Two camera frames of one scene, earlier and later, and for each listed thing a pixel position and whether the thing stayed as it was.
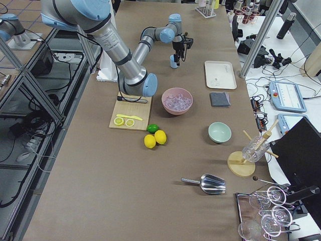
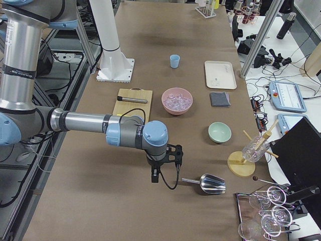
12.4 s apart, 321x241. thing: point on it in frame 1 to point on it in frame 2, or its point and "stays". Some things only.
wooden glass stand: x=235 y=162 stays
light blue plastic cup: x=173 y=64 stays
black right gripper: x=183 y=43 to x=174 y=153
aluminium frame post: x=262 y=35 stays
